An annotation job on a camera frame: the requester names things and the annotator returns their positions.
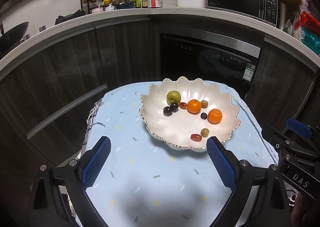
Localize brown round longan fruit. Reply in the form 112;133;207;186
201;128;210;138

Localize red cherry tomato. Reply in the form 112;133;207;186
190;134;202;142

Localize person right hand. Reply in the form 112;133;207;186
291;193;320;227

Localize orange mandarin front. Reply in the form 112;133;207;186
207;109;223;124

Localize orange mandarin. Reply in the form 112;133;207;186
187;99;202;114
207;109;223;124

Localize small dark grape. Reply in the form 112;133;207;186
201;112;208;120

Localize brown longan in bowl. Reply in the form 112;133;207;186
200;100;208;109

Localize orange mandarin rear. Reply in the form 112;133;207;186
187;99;202;114

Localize white scalloped ceramic bowl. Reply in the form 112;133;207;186
139;77;241;152

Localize red grape in bowl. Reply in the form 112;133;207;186
179;102;187;110

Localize teal plastic bag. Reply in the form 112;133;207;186
300;27;320;55

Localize small dark plum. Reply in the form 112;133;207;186
170;103;179;112

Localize green apple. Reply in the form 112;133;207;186
166;91;181;105

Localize red snack bag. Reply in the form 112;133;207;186
293;11;320;35

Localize built-in black dishwasher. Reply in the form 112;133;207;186
159;26;261;99

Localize black wok pan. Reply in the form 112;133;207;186
0;22;29;53

